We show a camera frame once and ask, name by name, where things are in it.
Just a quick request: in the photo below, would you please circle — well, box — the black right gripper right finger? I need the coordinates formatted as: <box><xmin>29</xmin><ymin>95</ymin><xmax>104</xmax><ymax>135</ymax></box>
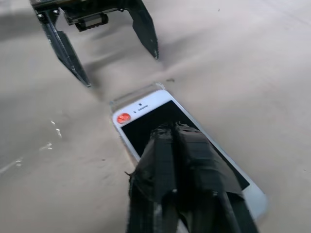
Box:
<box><xmin>174</xmin><ymin>123</ymin><xmax>259</xmax><ymax>233</ymax></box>

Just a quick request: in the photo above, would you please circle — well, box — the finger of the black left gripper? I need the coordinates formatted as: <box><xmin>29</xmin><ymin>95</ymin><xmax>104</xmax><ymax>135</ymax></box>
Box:
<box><xmin>130</xmin><ymin>0</ymin><xmax>160</xmax><ymax>61</ymax></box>
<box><xmin>35</xmin><ymin>8</ymin><xmax>92</xmax><ymax>88</ymax></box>

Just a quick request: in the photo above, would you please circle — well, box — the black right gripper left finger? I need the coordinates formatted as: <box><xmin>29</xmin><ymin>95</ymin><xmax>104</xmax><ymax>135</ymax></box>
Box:
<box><xmin>125</xmin><ymin>123</ymin><xmax>181</xmax><ymax>233</ymax></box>

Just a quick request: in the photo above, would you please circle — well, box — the white smartphone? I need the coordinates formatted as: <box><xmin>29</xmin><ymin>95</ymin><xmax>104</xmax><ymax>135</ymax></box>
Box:
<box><xmin>112</xmin><ymin>89</ymin><xmax>268</xmax><ymax>220</ymax></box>

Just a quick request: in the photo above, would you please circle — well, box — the clear plastic phone case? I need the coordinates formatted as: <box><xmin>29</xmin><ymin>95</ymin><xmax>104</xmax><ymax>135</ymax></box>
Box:
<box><xmin>108</xmin><ymin>82</ymin><xmax>170</xmax><ymax>113</ymax></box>

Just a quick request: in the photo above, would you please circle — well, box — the round red sticker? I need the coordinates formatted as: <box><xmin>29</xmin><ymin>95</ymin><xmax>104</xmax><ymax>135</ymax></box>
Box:
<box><xmin>117</xmin><ymin>113</ymin><xmax>132</xmax><ymax>125</ymax></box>

